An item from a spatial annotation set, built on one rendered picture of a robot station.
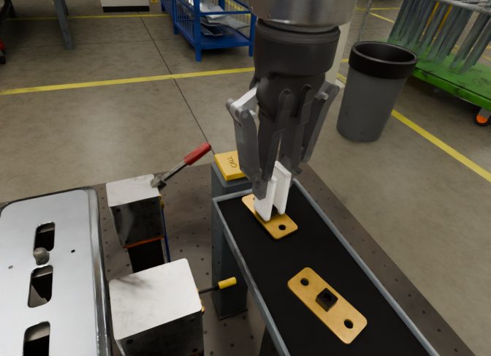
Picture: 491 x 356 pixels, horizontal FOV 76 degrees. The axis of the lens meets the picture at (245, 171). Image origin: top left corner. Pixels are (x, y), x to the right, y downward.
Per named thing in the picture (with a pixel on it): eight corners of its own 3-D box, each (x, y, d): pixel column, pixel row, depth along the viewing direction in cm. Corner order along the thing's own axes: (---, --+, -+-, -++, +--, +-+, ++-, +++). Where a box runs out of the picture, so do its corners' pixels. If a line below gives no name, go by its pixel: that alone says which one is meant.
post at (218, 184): (210, 294, 83) (207, 161, 55) (237, 284, 86) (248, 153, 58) (219, 321, 78) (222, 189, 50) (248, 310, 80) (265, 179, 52)
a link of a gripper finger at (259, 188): (271, 166, 36) (249, 173, 34) (265, 198, 39) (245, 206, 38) (263, 158, 37) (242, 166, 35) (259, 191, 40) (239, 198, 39)
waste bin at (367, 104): (319, 120, 300) (339, 42, 254) (362, 114, 317) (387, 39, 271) (352, 150, 265) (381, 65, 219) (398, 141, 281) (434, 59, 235)
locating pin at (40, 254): (39, 261, 55) (31, 246, 53) (52, 257, 56) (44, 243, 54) (39, 270, 54) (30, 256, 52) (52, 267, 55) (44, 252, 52)
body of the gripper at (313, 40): (307, 6, 32) (292, 92, 37) (234, 12, 28) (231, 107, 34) (364, 26, 27) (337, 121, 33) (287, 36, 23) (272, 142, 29)
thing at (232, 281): (163, 303, 50) (162, 299, 49) (234, 278, 54) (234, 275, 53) (164, 310, 49) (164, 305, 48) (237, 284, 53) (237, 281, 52)
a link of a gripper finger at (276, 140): (298, 92, 30) (286, 93, 29) (275, 184, 36) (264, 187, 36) (273, 77, 32) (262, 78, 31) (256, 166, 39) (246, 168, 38)
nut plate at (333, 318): (285, 284, 35) (286, 278, 35) (307, 267, 37) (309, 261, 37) (346, 346, 31) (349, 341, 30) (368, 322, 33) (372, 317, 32)
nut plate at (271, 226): (240, 199, 45) (240, 193, 44) (261, 191, 46) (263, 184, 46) (275, 240, 39) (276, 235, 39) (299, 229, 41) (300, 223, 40)
